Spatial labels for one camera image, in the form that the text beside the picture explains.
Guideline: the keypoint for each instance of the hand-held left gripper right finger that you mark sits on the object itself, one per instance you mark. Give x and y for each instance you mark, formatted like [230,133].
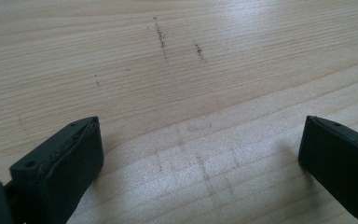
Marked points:
[341,161]

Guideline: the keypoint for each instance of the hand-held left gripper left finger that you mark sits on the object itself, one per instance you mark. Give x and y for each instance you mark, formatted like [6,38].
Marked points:
[65,168]

